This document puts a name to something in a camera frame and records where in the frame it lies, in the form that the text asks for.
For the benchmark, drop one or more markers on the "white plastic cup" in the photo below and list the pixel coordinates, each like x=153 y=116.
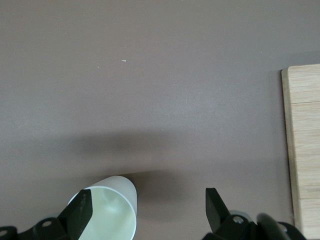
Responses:
x=117 y=215

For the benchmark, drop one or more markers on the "wooden cutting board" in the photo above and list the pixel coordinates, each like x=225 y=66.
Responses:
x=305 y=150

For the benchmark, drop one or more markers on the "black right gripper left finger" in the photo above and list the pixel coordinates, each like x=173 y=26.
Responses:
x=75 y=217

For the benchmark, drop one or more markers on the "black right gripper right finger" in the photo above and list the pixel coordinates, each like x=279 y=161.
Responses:
x=217 y=220

